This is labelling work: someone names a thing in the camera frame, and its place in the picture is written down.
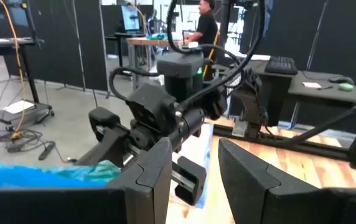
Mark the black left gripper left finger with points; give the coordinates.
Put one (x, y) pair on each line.
(72, 207)

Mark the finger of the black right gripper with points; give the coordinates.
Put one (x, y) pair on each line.
(109, 140)
(193, 180)

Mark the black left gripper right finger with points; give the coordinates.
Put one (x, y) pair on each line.
(290, 205)

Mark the teal plastic trash bag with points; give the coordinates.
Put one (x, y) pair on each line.
(25, 177)

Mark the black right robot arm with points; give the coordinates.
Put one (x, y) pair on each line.
(181, 68)

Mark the black power strip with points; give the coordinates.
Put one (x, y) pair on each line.
(46, 151)

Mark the wooden background table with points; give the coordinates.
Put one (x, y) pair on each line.
(147, 41)

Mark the lit computer monitor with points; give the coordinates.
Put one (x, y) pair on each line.
(130, 18)

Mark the person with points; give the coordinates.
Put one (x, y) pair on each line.
(207, 28)

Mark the white paper sheet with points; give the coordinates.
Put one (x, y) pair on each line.
(17, 106)

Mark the dark grey side desk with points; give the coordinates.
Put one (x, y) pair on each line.
(305, 93)

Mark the white paper note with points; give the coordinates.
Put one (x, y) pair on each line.
(311, 84)

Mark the black pen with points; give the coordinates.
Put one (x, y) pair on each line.
(325, 87)

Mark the small green object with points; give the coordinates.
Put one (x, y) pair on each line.
(346, 87)

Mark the black keyboard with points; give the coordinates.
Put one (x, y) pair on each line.
(280, 65)

